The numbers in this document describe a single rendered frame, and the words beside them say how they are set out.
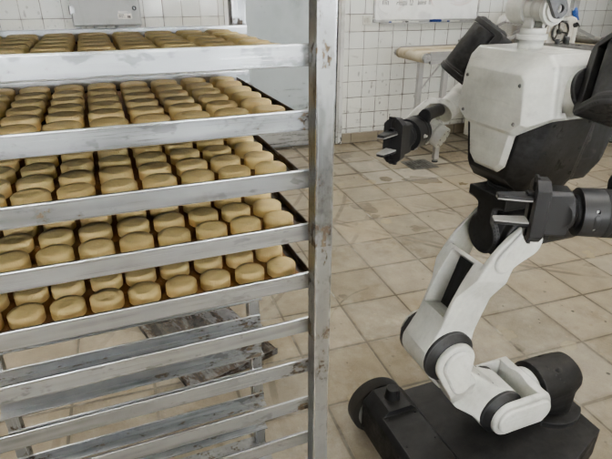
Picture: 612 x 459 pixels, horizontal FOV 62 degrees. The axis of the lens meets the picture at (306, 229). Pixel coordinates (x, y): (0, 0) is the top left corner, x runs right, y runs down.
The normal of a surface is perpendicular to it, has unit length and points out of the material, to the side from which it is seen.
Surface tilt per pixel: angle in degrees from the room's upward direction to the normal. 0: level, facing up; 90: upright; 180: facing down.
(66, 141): 90
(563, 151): 101
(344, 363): 0
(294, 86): 90
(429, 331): 58
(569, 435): 0
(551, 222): 90
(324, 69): 90
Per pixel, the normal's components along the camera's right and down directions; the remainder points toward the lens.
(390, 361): 0.00, -0.90
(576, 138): 0.36, 0.56
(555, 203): -0.14, 0.42
